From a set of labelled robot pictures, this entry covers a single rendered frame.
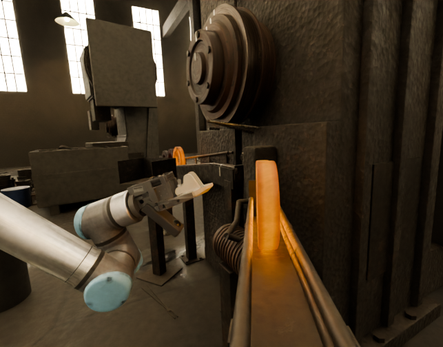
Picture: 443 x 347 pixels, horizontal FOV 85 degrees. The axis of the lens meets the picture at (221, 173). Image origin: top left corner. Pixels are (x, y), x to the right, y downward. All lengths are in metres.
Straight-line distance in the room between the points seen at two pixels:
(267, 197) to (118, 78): 3.38
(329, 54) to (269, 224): 0.61
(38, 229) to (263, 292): 0.46
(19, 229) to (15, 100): 10.72
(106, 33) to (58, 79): 7.58
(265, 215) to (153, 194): 0.33
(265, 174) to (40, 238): 0.46
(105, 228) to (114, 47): 3.21
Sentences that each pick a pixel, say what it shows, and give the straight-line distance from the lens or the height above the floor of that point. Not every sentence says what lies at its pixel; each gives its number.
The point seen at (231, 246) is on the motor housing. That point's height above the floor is 0.51.
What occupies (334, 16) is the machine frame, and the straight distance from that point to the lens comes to 0.88.
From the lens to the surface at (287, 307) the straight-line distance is 0.31.
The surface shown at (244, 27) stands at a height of 1.20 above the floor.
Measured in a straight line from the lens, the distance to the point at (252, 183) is 0.68.
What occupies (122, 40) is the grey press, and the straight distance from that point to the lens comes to 3.79.
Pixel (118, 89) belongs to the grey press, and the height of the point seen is 1.47.
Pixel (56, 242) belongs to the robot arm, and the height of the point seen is 0.65.
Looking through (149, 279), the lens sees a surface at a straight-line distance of 1.64.
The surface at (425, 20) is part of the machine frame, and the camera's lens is 1.23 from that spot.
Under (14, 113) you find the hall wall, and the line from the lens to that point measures 11.25.
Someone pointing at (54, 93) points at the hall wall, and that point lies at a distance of 11.15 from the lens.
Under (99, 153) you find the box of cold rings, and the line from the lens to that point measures 3.32.
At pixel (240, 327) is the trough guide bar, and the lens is 0.18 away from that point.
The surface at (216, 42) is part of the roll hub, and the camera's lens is 1.00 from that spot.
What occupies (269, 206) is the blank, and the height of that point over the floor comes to 0.74.
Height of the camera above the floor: 0.85
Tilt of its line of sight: 9 degrees down
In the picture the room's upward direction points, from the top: 2 degrees counter-clockwise
